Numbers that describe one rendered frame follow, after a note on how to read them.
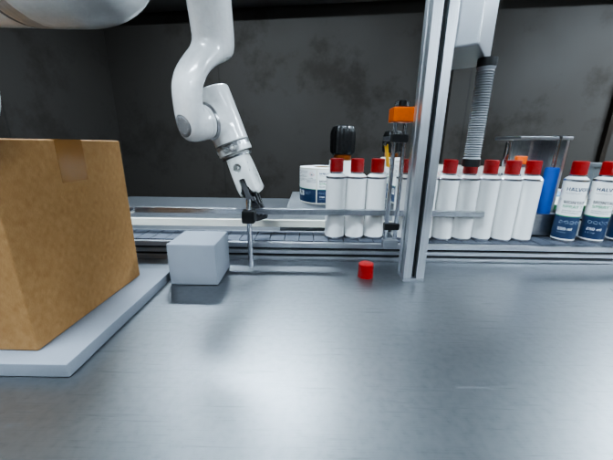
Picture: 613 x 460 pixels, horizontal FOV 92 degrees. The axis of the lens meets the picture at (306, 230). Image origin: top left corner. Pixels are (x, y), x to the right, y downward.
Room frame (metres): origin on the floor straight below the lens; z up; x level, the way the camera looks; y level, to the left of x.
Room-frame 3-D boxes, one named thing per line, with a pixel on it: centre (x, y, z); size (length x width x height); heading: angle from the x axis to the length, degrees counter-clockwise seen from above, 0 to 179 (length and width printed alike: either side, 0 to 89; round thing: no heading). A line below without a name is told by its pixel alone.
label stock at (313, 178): (1.31, -0.07, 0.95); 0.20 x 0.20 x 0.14
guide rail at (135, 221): (0.80, 0.10, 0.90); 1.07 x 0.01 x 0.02; 89
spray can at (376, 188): (0.77, -0.18, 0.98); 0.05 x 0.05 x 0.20
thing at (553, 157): (0.85, -0.62, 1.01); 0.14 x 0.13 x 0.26; 89
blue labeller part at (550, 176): (0.81, -0.65, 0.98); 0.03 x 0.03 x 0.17
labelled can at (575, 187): (0.76, -0.68, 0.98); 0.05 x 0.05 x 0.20
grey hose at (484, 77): (0.66, -0.36, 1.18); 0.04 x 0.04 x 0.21
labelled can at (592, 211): (0.76, -0.76, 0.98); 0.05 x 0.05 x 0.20
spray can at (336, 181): (0.77, -0.07, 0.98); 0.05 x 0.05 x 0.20
